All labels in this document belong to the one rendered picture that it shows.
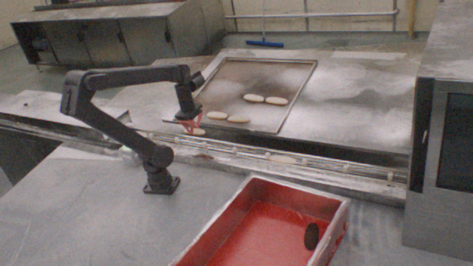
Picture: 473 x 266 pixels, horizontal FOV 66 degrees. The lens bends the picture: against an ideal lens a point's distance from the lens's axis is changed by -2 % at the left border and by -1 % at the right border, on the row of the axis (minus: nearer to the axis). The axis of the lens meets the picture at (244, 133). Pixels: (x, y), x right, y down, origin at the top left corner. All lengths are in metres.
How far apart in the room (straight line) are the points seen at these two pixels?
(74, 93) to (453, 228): 1.01
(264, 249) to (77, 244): 0.61
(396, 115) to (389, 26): 3.57
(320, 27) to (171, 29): 2.03
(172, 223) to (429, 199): 0.75
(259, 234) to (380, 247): 0.33
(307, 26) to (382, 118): 3.88
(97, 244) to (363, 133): 0.95
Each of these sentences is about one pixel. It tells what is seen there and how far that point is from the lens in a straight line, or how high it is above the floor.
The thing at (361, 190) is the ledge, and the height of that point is 0.86.
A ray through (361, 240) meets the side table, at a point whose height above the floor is 0.82.
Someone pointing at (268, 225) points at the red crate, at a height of 0.82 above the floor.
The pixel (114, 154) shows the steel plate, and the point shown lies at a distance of 1.71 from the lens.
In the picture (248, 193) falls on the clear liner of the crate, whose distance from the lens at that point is 1.16.
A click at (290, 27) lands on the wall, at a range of 5.31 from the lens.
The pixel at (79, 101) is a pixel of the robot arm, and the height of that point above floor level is 1.27.
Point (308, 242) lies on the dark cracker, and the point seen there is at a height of 0.83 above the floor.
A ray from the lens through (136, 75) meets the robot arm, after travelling 1.20.
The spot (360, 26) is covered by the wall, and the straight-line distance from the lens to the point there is 5.01.
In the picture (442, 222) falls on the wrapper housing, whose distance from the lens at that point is 1.01.
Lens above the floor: 1.64
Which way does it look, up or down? 31 degrees down
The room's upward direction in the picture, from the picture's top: 11 degrees counter-clockwise
